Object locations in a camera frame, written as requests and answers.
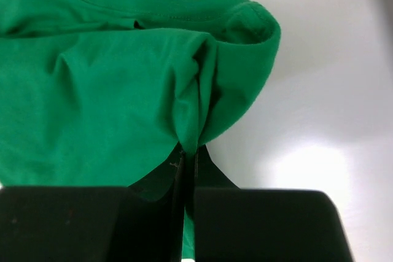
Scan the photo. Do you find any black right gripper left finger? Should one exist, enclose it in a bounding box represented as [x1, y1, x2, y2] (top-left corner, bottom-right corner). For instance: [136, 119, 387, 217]
[1, 147, 185, 261]

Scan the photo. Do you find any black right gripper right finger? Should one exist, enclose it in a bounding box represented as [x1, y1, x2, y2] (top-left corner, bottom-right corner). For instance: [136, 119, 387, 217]
[193, 147, 352, 261]

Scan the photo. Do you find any green t shirt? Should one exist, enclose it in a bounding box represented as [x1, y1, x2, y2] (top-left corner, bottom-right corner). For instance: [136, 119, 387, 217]
[1, 0, 281, 260]

